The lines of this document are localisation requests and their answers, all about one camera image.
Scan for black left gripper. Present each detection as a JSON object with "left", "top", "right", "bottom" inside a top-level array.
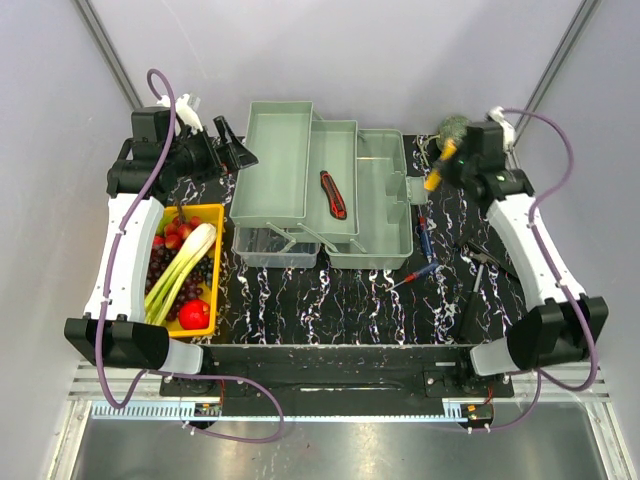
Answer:
[{"left": 165, "top": 116, "right": 258, "bottom": 185}]

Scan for yellow utility knife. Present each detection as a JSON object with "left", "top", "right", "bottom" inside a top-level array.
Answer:
[{"left": 424, "top": 138, "right": 457, "bottom": 193}]

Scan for blue red screwdriver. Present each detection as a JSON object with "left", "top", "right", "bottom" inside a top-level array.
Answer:
[{"left": 417, "top": 214, "right": 434, "bottom": 261}]

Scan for translucent green tool box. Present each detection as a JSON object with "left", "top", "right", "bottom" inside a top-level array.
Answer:
[{"left": 229, "top": 101, "right": 426, "bottom": 270}]

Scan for red black utility tool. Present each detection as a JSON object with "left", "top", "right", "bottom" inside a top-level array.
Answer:
[{"left": 320, "top": 170, "right": 347, "bottom": 221}]

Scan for small red screwdriver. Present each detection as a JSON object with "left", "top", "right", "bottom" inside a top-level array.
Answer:
[{"left": 387, "top": 262, "right": 439, "bottom": 291}]

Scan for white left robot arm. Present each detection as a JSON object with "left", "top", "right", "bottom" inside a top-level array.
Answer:
[{"left": 64, "top": 95, "right": 258, "bottom": 408}]

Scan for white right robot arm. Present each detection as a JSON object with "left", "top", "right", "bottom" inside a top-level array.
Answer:
[{"left": 440, "top": 107, "right": 609, "bottom": 396}]

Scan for green melon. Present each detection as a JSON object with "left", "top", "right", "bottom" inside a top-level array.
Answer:
[{"left": 436, "top": 114, "right": 470, "bottom": 150}]

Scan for yellow plastic bin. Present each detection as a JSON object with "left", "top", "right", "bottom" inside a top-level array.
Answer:
[{"left": 144, "top": 204, "right": 224, "bottom": 338}]

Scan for white green leek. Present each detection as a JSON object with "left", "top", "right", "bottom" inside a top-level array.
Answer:
[{"left": 144, "top": 223, "right": 217, "bottom": 326}]

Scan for green pepper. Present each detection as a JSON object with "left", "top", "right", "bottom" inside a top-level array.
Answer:
[{"left": 155, "top": 220, "right": 167, "bottom": 236}]

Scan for dark purple grapes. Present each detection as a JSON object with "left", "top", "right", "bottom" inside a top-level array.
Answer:
[{"left": 145, "top": 247, "right": 215, "bottom": 325}]

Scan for red apple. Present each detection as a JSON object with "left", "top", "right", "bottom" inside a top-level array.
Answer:
[{"left": 178, "top": 299, "right": 210, "bottom": 330}]

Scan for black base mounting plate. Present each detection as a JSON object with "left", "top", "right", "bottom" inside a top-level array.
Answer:
[{"left": 160, "top": 345, "right": 514, "bottom": 419}]

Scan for left aluminium frame post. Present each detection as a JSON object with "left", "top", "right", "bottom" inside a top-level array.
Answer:
[{"left": 71, "top": 0, "right": 145, "bottom": 111}]

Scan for aluminium frame post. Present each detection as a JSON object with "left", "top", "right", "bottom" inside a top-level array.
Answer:
[
  {"left": 71, "top": 0, "right": 145, "bottom": 111},
  {"left": 504, "top": 0, "right": 604, "bottom": 146}
]

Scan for right aluminium frame post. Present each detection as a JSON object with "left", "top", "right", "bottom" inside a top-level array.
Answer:
[{"left": 504, "top": 0, "right": 604, "bottom": 146}]

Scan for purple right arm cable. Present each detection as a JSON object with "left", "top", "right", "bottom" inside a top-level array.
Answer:
[{"left": 502, "top": 107, "right": 599, "bottom": 434}]

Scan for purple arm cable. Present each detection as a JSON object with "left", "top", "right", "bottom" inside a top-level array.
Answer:
[
  {"left": 94, "top": 69, "right": 285, "bottom": 444},
  {"left": 502, "top": 107, "right": 599, "bottom": 434}
]

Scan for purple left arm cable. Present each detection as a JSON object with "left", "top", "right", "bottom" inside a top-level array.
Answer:
[{"left": 94, "top": 69, "right": 285, "bottom": 444}]

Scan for white slotted cable duct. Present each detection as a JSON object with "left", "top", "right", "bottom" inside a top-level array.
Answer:
[{"left": 90, "top": 400, "right": 493, "bottom": 428}]

